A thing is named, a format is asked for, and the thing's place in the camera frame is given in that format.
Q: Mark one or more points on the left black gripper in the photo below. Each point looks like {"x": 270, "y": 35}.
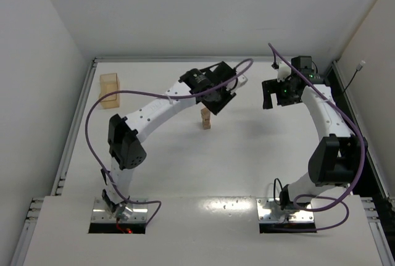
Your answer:
{"x": 220, "y": 102}

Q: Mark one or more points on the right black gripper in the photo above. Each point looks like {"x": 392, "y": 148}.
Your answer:
{"x": 268, "y": 90}

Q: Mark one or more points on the wooden block stack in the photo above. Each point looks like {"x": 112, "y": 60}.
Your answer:
{"x": 205, "y": 112}

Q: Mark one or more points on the small wooden cube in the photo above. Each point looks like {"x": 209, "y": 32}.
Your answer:
{"x": 206, "y": 118}

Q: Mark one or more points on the wooden block letter D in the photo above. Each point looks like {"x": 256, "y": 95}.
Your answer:
{"x": 206, "y": 122}

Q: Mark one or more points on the amber transparent plastic container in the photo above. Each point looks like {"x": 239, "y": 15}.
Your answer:
{"x": 109, "y": 83}

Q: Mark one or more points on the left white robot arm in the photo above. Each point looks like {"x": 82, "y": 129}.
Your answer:
{"x": 214, "y": 88}

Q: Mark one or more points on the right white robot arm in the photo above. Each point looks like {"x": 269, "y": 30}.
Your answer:
{"x": 339, "y": 158}

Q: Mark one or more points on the wooden cube far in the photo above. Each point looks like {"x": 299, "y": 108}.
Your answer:
{"x": 206, "y": 127}

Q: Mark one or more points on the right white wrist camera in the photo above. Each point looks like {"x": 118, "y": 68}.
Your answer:
{"x": 283, "y": 71}

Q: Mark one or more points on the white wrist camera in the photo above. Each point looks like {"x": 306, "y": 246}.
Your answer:
{"x": 240, "y": 82}
{"x": 283, "y": 71}

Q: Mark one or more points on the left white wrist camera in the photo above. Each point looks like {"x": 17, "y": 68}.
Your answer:
{"x": 240, "y": 82}

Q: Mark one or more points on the black wall cable white plug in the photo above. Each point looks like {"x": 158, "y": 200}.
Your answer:
{"x": 358, "y": 68}

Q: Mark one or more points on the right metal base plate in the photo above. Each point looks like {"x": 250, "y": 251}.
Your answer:
{"x": 270, "y": 213}

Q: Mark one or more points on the metal base plate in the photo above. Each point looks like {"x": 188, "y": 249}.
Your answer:
{"x": 126, "y": 213}
{"x": 270, "y": 213}

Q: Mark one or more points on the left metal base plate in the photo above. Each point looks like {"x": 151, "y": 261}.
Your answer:
{"x": 126, "y": 213}

